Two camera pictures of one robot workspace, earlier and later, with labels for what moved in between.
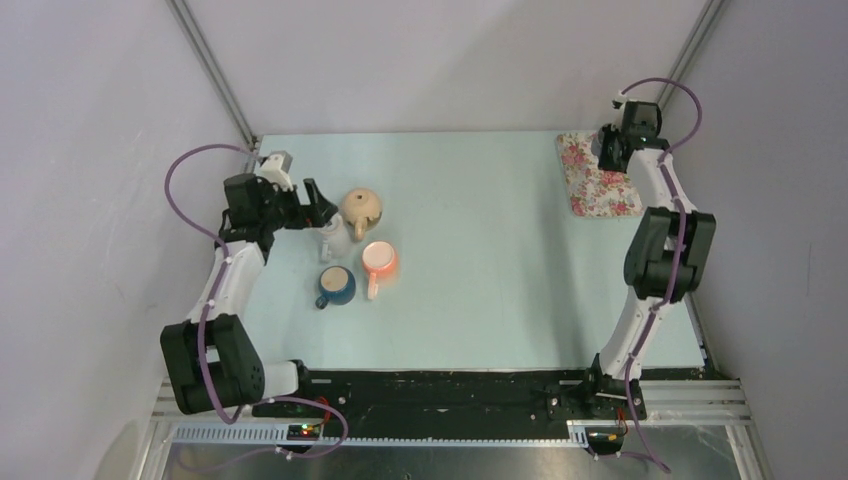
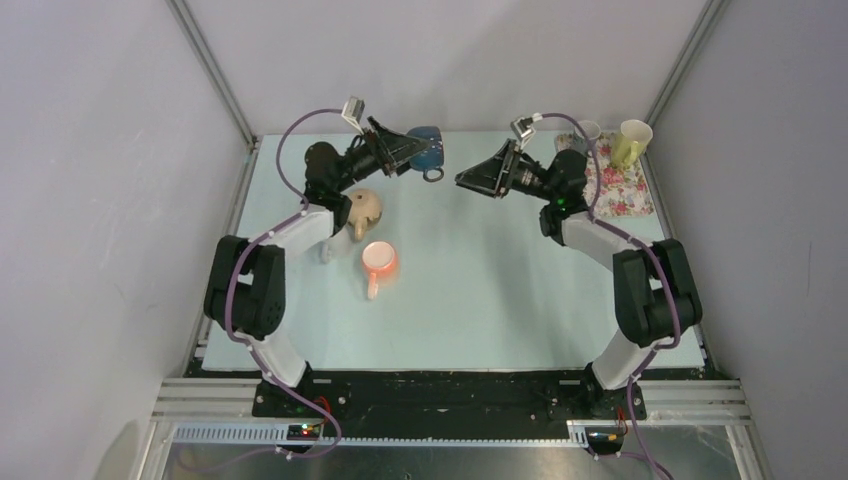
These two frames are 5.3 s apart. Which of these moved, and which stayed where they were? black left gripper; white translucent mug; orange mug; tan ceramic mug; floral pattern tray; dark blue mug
Moved: black left gripper; dark blue mug
Stayed: orange mug; floral pattern tray; tan ceramic mug; white translucent mug
